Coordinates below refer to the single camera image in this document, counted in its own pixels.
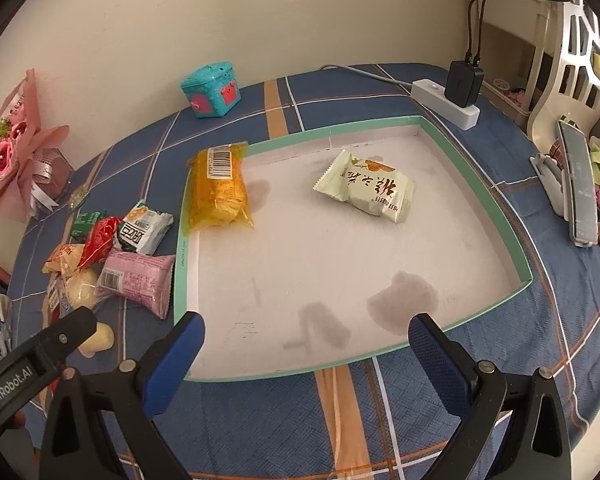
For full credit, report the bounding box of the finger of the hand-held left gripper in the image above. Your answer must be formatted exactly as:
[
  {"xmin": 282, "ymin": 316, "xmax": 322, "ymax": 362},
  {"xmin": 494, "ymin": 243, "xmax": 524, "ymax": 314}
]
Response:
[{"xmin": 34, "ymin": 306, "xmax": 98, "ymax": 375}]

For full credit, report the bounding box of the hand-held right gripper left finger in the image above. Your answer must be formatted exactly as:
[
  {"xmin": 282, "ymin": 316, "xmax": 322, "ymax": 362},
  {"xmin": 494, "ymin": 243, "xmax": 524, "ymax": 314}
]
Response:
[{"xmin": 39, "ymin": 311, "xmax": 207, "ymax": 480}]

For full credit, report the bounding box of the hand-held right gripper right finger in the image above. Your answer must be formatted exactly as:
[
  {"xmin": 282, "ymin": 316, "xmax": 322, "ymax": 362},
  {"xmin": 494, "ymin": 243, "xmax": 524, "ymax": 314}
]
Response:
[{"xmin": 407, "ymin": 312, "xmax": 573, "ymax": 480}]

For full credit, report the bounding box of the orange cream snack packet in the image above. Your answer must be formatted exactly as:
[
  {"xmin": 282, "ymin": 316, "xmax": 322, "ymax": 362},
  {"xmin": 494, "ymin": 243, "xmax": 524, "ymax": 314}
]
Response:
[{"xmin": 42, "ymin": 242, "xmax": 86, "ymax": 275}]

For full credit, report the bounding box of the red snack packet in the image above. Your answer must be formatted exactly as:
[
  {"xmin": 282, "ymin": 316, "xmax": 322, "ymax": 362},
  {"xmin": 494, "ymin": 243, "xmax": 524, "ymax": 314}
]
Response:
[{"xmin": 77, "ymin": 216, "xmax": 123, "ymax": 270}]

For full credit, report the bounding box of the green-edged white cardboard tray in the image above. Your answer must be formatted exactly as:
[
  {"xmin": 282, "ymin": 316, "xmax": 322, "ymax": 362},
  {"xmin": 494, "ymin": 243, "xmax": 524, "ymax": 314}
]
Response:
[{"xmin": 176, "ymin": 116, "xmax": 533, "ymax": 385}]

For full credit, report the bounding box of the pink snack packet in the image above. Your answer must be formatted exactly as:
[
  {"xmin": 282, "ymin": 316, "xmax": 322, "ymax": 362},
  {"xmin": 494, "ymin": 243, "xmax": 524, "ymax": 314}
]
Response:
[{"xmin": 96, "ymin": 251, "xmax": 177, "ymax": 320}]

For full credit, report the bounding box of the blue plaid tablecloth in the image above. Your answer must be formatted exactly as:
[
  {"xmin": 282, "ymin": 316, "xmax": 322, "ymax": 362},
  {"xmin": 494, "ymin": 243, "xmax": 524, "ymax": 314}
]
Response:
[{"xmin": 5, "ymin": 62, "xmax": 600, "ymax": 480}]

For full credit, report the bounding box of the dark green snack packet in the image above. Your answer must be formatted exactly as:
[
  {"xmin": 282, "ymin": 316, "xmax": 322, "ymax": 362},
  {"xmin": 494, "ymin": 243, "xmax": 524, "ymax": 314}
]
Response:
[{"xmin": 71, "ymin": 208, "xmax": 108, "ymax": 241}]

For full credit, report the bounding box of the white green snack packet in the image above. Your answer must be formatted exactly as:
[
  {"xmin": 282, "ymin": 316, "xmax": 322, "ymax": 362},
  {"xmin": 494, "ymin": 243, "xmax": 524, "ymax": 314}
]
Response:
[{"xmin": 114, "ymin": 201, "xmax": 175, "ymax": 255}]

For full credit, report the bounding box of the clear pink box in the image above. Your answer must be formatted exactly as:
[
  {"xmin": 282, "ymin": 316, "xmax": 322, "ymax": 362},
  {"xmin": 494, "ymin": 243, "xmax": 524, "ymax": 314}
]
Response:
[{"xmin": 40, "ymin": 147, "xmax": 76, "ymax": 201}]

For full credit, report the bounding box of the yellow cake packet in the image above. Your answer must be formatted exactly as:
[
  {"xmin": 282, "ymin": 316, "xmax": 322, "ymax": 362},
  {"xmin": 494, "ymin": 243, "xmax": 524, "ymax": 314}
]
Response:
[{"xmin": 187, "ymin": 141, "xmax": 256, "ymax": 233}]

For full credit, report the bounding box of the pink flower bouquet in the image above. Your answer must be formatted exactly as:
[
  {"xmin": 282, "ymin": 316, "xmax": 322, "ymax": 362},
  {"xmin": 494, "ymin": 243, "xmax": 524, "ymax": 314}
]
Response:
[{"xmin": 0, "ymin": 68, "xmax": 76, "ymax": 224}]

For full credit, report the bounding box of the pale green snack packet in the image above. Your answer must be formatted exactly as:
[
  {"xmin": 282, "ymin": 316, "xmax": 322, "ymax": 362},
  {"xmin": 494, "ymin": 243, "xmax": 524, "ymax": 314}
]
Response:
[{"xmin": 312, "ymin": 149, "xmax": 417, "ymax": 225}]

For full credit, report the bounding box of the grey plastic holder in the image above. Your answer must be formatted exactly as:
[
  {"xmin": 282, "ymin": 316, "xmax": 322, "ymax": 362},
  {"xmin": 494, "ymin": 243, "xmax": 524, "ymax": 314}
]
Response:
[{"xmin": 530, "ymin": 152, "xmax": 573, "ymax": 218}]

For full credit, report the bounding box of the grey remote control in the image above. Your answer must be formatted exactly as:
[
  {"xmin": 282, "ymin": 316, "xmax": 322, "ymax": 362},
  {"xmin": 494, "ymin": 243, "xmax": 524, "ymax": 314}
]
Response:
[{"xmin": 555, "ymin": 116, "xmax": 600, "ymax": 248}]

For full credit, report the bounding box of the white power strip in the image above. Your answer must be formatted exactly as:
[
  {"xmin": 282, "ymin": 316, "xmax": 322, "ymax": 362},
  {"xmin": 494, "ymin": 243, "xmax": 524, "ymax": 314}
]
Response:
[{"xmin": 411, "ymin": 79, "xmax": 481, "ymax": 131}]

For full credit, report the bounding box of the teal toy house box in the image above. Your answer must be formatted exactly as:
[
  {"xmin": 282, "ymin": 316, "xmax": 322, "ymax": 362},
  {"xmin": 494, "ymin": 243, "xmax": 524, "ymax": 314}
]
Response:
[{"xmin": 180, "ymin": 60, "xmax": 241, "ymax": 119}]

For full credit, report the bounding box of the white carved chair back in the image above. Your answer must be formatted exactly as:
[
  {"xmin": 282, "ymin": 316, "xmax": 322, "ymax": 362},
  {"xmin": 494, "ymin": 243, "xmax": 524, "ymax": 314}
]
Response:
[{"xmin": 527, "ymin": 0, "xmax": 600, "ymax": 143}]

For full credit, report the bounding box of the grey power cord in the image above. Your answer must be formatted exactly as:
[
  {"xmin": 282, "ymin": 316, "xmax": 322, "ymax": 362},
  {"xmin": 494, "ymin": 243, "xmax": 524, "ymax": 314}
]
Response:
[{"xmin": 320, "ymin": 63, "xmax": 413, "ymax": 96}]

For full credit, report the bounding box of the black cable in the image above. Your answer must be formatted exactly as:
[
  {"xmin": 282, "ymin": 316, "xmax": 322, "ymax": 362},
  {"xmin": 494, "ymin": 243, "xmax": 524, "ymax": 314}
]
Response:
[
  {"xmin": 475, "ymin": 0, "xmax": 578, "ymax": 63},
  {"xmin": 464, "ymin": 0, "xmax": 543, "ymax": 61}
]

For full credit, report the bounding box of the black charger with cables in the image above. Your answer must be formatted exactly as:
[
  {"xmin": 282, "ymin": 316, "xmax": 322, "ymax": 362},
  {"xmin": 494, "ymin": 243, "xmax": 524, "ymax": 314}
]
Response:
[{"xmin": 467, "ymin": 0, "xmax": 576, "ymax": 116}]

